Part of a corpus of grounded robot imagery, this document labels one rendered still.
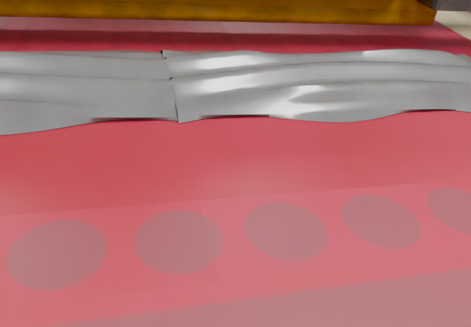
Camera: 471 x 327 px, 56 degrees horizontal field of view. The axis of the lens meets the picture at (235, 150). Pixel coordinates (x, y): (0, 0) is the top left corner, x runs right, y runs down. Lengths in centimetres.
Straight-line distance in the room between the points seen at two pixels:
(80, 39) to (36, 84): 7
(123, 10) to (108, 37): 2
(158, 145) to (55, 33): 12
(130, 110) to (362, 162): 9
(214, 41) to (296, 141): 10
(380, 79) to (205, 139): 10
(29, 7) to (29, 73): 7
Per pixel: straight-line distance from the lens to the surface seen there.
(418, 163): 17
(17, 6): 26
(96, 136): 16
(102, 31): 26
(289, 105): 18
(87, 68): 20
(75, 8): 26
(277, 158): 15
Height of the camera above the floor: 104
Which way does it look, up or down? 33 degrees down
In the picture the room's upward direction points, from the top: 6 degrees clockwise
